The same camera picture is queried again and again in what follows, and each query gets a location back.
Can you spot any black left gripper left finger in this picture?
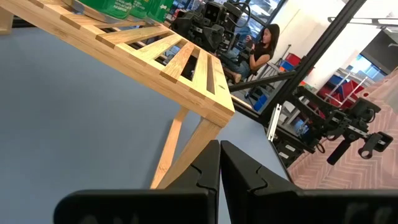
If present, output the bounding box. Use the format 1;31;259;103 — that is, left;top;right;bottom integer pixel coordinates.
53;139;221;224

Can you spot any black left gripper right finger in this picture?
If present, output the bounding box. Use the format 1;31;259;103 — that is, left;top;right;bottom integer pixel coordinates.
220;139;398;224

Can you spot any wooden slatted shelf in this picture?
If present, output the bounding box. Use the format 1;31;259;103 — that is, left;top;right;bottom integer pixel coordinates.
0;0;236;190

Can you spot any person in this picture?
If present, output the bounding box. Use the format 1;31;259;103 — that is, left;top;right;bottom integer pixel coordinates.
222;23;281;85

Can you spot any blue storage box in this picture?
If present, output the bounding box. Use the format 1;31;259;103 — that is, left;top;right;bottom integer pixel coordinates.
252;94;269;112

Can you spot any red storage box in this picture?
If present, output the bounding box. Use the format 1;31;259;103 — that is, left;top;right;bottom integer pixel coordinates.
284;52;303;67

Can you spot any red storage bin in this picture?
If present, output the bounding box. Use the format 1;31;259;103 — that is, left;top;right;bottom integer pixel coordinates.
316;79;365;109

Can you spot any silver aluminium bracket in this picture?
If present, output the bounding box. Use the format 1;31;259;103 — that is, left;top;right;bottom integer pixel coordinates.
266;103;283;143

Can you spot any black teleoperation handle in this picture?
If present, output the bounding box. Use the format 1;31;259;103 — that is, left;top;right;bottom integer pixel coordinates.
325;97;395;166

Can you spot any dark wall screen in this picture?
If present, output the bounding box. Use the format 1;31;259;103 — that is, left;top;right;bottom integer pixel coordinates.
359;29;398;76

